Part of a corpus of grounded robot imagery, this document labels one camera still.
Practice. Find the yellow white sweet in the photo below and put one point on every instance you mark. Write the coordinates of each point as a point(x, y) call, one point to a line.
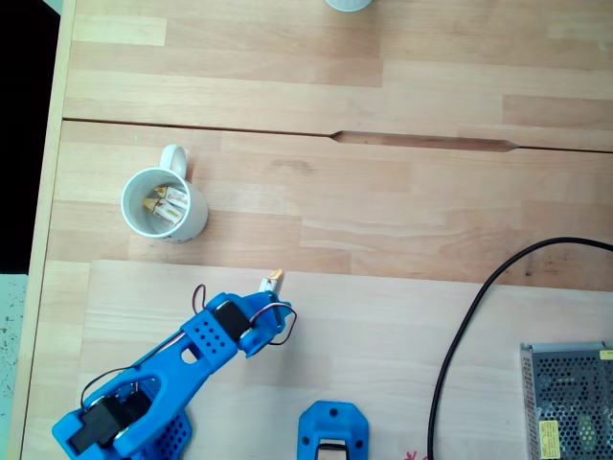
point(272, 280)

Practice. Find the white ceramic mug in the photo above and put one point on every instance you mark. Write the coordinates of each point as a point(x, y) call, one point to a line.
point(134, 211)

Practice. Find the wrapped sweet inside mug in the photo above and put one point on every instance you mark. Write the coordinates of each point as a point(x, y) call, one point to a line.
point(176, 195)
point(165, 212)

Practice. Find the light wooden board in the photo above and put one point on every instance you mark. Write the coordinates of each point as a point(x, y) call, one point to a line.
point(364, 345)

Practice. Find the blue printed stand base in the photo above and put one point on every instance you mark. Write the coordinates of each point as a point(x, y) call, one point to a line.
point(316, 421)

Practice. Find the white round object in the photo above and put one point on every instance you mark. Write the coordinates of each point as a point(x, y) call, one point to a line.
point(349, 4)

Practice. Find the perforated metal power supply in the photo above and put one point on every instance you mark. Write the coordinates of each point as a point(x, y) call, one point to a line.
point(565, 397)

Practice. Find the wooden camera post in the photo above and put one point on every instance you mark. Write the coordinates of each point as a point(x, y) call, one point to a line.
point(333, 450)

